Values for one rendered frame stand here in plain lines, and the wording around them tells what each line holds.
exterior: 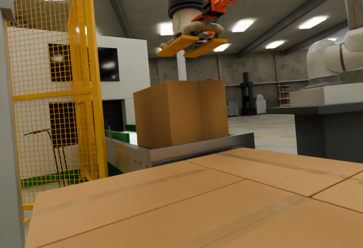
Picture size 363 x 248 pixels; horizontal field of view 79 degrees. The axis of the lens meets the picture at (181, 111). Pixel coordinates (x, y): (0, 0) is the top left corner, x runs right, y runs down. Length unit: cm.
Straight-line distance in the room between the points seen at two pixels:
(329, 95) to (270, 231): 98
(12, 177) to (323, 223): 155
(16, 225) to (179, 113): 117
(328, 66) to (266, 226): 113
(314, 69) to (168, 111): 87
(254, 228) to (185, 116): 82
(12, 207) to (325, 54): 200
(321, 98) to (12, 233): 190
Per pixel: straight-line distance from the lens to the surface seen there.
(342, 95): 142
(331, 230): 53
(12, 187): 169
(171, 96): 118
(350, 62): 148
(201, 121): 127
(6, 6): 177
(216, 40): 125
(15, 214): 174
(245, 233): 49
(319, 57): 150
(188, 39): 116
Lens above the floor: 78
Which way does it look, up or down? level
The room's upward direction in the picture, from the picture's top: 5 degrees counter-clockwise
